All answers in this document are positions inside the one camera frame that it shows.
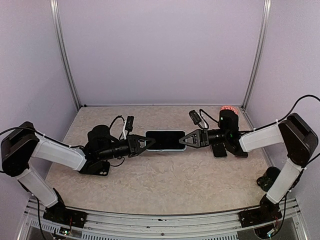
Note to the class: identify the left aluminium frame post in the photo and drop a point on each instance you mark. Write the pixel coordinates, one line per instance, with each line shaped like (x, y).
(63, 53)

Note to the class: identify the front aluminium rail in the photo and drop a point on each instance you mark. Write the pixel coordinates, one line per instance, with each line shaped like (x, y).
(103, 225)

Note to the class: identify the black phone silver edge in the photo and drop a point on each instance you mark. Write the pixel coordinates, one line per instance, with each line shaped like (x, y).
(219, 150)

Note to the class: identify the red white patterned bowl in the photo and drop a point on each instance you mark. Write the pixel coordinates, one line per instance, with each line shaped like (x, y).
(229, 107)

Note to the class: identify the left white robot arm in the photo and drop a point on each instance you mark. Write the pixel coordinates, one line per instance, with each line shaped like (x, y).
(24, 143)

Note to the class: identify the light blue phone case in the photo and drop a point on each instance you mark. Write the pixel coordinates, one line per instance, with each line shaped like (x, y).
(166, 150)

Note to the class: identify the teal green phone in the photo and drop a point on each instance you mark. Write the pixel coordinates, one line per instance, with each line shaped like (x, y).
(165, 140)

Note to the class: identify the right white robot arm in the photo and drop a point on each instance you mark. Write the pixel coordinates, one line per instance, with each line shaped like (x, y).
(292, 132)

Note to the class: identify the right aluminium frame post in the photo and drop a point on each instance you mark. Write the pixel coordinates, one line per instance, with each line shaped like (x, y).
(258, 53)

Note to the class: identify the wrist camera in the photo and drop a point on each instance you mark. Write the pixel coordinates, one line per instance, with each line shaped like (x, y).
(198, 120)
(127, 127)

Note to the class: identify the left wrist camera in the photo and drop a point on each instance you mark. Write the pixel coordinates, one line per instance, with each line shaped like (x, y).
(127, 127)

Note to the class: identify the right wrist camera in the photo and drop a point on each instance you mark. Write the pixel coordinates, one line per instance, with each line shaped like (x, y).
(198, 120)

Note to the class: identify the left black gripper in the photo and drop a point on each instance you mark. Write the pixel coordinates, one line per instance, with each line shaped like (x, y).
(134, 144)

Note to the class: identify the black phone red edge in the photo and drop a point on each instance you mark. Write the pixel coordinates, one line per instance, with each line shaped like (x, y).
(241, 154)

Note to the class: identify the aluminium frame post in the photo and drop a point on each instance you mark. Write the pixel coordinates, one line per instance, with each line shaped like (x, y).
(258, 53)
(63, 53)

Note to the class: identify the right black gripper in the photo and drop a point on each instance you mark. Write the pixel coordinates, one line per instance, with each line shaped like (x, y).
(201, 138)

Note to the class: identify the black phone case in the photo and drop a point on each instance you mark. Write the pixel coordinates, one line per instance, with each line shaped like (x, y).
(99, 168)

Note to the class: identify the dark green mug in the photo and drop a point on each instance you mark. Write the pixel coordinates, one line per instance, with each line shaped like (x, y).
(266, 181)

